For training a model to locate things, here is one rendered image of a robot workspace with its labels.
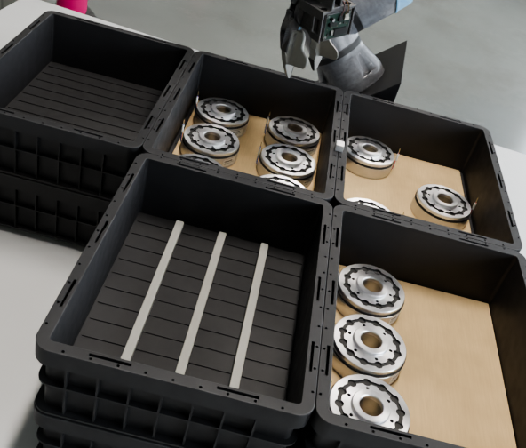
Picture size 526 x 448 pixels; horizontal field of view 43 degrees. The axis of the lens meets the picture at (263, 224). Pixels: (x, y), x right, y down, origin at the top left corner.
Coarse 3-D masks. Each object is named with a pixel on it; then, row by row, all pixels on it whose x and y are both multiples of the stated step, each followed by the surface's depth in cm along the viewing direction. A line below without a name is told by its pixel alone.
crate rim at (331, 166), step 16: (192, 64) 127; (240, 64) 131; (304, 80) 132; (176, 96) 118; (336, 96) 130; (336, 112) 124; (160, 128) 106; (336, 128) 119; (144, 144) 102; (192, 160) 101; (336, 160) 111; (240, 176) 101; (256, 176) 102; (304, 192) 101
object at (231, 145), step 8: (192, 128) 122; (200, 128) 123; (208, 128) 123; (216, 128) 124; (224, 128) 124; (184, 136) 119; (192, 136) 120; (232, 136) 123; (192, 144) 118; (200, 144) 118; (224, 144) 120; (232, 144) 121; (200, 152) 117; (208, 152) 117; (216, 152) 117; (224, 152) 118; (232, 152) 119
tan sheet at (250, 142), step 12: (192, 120) 130; (252, 120) 136; (264, 120) 137; (252, 132) 132; (180, 144) 123; (240, 144) 127; (252, 144) 128; (264, 144) 129; (240, 156) 124; (252, 156) 125; (312, 156) 130; (228, 168) 120; (240, 168) 121; (252, 168) 122; (312, 180) 123
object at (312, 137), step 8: (272, 120) 131; (280, 120) 132; (288, 120) 132; (296, 120) 133; (304, 120) 134; (272, 128) 128; (280, 128) 129; (312, 128) 132; (280, 136) 127; (288, 136) 127; (296, 136) 128; (304, 136) 129; (312, 136) 130; (296, 144) 126; (304, 144) 126; (312, 144) 128
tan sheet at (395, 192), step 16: (400, 160) 136; (416, 160) 138; (352, 176) 127; (400, 176) 131; (416, 176) 133; (432, 176) 134; (448, 176) 135; (352, 192) 123; (368, 192) 124; (384, 192) 125; (400, 192) 127; (400, 208) 122
